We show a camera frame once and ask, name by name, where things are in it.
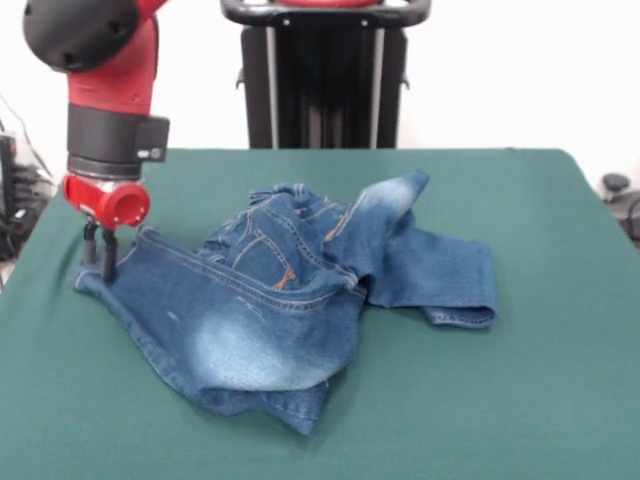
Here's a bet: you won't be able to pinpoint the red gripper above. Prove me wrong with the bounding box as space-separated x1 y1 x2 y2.
62 173 152 282

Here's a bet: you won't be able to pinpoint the blue denim jeans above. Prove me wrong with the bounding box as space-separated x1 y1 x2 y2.
73 169 500 436

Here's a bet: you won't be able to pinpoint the black equipment box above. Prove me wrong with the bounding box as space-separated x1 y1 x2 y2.
0 133 16 221

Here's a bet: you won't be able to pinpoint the dark green table cloth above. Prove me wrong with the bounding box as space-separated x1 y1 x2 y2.
0 147 640 480

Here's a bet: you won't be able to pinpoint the black cable bundle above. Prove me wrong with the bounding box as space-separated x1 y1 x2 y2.
0 164 55 262

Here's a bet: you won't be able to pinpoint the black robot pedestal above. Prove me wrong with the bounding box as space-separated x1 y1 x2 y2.
219 0 432 149

